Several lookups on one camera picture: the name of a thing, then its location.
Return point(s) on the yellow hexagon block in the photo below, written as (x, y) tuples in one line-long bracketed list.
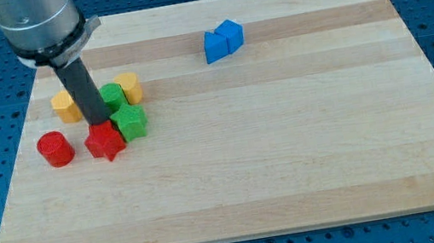
[(65, 107)]

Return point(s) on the red star block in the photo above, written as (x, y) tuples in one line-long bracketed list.
[(104, 141)]

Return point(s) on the wooden board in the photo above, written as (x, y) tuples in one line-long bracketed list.
[(323, 117)]

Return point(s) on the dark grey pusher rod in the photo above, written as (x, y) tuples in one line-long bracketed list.
[(82, 89)]

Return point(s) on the blue triangle block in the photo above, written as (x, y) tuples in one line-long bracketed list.
[(215, 47)]

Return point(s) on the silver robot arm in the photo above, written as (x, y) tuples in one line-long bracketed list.
[(44, 33)]

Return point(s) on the green star block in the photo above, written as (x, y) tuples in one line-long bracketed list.
[(131, 121)]

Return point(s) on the blue cube block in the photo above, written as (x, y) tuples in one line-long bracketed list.
[(233, 33)]

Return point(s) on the yellow cylinder block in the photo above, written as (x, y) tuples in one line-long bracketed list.
[(131, 87)]

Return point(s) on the green cylinder block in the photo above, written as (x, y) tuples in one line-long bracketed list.
[(113, 96)]

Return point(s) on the red cylinder block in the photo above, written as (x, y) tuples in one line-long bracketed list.
[(55, 148)]

